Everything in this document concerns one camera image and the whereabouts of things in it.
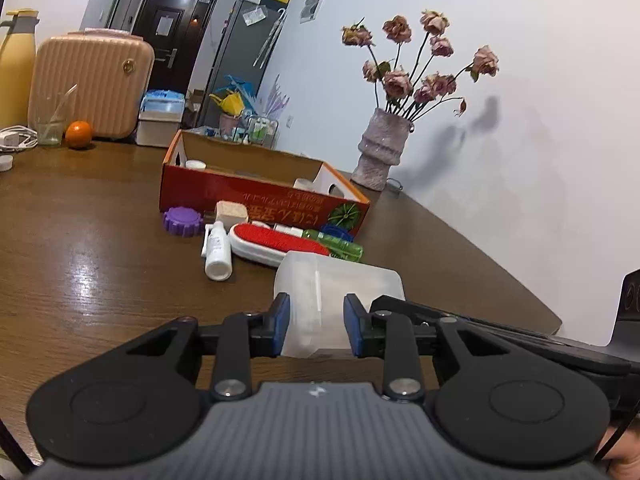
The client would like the yellow watering can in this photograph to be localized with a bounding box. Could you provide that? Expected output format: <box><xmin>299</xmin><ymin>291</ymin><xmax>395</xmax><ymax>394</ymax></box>
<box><xmin>209</xmin><ymin>87</ymin><xmax>247</xmax><ymax>117</ymax></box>

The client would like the red orange cardboard box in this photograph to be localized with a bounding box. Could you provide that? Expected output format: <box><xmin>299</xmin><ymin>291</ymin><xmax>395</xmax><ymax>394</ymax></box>
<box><xmin>159</xmin><ymin>129</ymin><xmax>371</xmax><ymax>241</ymax></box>

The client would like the beige sponge block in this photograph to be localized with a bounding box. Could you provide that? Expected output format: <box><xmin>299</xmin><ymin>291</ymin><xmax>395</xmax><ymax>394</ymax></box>
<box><xmin>214</xmin><ymin>200</ymin><xmax>250</xmax><ymax>232</ymax></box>

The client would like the dried pink rose bouquet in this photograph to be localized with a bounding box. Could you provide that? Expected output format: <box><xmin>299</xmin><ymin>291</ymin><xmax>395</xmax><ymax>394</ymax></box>
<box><xmin>341</xmin><ymin>9</ymin><xmax>501</xmax><ymax>122</ymax></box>

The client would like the white charger cable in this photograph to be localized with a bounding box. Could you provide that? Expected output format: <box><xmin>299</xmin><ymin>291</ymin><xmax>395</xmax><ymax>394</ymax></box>
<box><xmin>0</xmin><ymin>125</ymin><xmax>39</xmax><ymax>152</ymax></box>

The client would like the clear drinking glass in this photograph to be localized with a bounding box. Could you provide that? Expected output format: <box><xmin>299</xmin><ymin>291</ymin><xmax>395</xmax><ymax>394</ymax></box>
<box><xmin>35</xmin><ymin>94</ymin><xmax>70</xmax><ymax>147</ymax></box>

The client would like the red and white lint brush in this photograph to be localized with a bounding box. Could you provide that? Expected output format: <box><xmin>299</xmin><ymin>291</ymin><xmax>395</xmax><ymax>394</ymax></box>
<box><xmin>228</xmin><ymin>222</ymin><xmax>331</xmax><ymax>268</ymax></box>

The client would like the pink ribbed suitcase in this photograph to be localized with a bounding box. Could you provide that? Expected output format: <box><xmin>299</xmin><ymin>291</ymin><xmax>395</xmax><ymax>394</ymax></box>
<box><xmin>27</xmin><ymin>29</ymin><xmax>155</xmax><ymax>141</ymax></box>

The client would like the blue and white storage box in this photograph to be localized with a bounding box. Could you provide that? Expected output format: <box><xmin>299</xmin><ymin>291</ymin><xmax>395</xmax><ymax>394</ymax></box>
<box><xmin>136</xmin><ymin>89</ymin><xmax>185</xmax><ymax>149</ymax></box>

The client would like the white spray bottle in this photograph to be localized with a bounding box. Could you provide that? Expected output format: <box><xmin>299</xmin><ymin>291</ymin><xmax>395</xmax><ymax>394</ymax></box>
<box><xmin>201</xmin><ymin>220</ymin><xmax>233</xmax><ymax>281</ymax></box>

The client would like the translucent plastic container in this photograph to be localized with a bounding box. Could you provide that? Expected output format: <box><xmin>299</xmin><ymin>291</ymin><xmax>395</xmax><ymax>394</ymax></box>
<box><xmin>273</xmin><ymin>251</ymin><xmax>405</xmax><ymax>359</ymax></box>

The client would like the person's right hand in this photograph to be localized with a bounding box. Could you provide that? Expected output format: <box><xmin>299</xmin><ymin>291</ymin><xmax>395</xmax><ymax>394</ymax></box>
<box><xmin>595</xmin><ymin>425</ymin><xmax>640</xmax><ymax>480</ymax></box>

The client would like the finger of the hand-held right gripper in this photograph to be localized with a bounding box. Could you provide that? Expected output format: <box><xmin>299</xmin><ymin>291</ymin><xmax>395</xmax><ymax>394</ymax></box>
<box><xmin>369</xmin><ymin>295</ymin><xmax>506</xmax><ymax>343</ymax></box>

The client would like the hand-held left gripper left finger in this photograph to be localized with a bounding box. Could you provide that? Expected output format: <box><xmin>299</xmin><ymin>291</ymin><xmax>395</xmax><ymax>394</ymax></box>
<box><xmin>112</xmin><ymin>292</ymin><xmax>291</xmax><ymax>403</ymax></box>

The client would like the pink plant pot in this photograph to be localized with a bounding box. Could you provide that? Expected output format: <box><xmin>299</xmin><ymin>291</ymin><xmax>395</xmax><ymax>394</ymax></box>
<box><xmin>219</xmin><ymin>112</ymin><xmax>244</xmax><ymax>137</ymax></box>

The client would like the orange fruit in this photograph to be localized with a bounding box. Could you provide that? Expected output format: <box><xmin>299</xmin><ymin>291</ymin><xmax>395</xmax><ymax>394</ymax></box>
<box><xmin>65</xmin><ymin>120</ymin><xmax>94</xmax><ymax>149</ymax></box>

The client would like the grey refrigerator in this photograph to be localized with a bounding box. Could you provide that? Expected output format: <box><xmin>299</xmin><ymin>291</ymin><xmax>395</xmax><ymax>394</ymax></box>
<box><xmin>199</xmin><ymin>0</ymin><xmax>291</xmax><ymax>133</ymax></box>

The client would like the blue round lid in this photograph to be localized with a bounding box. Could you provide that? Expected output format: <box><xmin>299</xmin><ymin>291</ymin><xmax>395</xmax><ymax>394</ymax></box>
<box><xmin>320</xmin><ymin>223</ymin><xmax>354</xmax><ymax>242</ymax></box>

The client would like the pink textured vase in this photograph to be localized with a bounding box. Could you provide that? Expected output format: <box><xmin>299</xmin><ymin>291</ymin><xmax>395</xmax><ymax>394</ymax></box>
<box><xmin>350</xmin><ymin>107</ymin><xmax>416</xmax><ymax>192</ymax></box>

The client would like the small white tube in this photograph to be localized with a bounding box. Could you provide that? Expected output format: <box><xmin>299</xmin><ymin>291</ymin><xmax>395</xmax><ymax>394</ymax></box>
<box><xmin>251</xmin><ymin>220</ymin><xmax>304</xmax><ymax>237</ymax></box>

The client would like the green spray bottle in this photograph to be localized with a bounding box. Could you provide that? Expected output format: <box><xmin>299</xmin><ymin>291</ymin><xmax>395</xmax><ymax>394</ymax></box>
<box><xmin>301</xmin><ymin>228</ymin><xmax>365</xmax><ymax>263</ymax></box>

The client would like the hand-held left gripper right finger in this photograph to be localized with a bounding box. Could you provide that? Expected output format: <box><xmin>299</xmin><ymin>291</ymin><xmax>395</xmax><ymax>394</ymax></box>
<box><xmin>343</xmin><ymin>294</ymin><xmax>507</xmax><ymax>403</ymax></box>

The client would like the cluster of small bottles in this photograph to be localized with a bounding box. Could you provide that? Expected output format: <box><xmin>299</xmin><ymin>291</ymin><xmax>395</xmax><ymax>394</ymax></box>
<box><xmin>231</xmin><ymin>114</ymin><xmax>280</xmax><ymax>147</ymax></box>

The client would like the dark entrance door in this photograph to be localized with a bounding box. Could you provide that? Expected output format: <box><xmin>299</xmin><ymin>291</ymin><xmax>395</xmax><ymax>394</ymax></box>
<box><xmin>131</xmin><ymin>0</ymin><xmax>219</xmax><ymax>95</ymax></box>

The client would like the purple flower wrap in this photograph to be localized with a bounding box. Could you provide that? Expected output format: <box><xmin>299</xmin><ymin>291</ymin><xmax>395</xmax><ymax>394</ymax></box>
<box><xmin>254</xmin><ymin>74</ymin><xmax>290</xmax><ymax>120</ymax></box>

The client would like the yellow thermos jug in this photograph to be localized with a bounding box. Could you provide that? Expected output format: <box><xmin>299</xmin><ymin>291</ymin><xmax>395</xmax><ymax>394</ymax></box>
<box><xmin>0</xmin><ymin>8</ymin><xmax>41</xmax><ymax>132</ymax></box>

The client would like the purple gear-shaped lid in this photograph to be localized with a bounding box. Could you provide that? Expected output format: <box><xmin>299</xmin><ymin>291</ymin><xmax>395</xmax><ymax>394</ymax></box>
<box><xmin>163</xmin><ymin>205</ymin><xmax>203</xmax><ymax>237</ymax></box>

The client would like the small wall picture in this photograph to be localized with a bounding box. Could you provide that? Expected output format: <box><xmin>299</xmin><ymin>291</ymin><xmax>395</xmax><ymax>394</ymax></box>
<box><xmin>299</xmin><ymin>0</ymin><xmax>329</xmax><ymax>25</ymax></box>

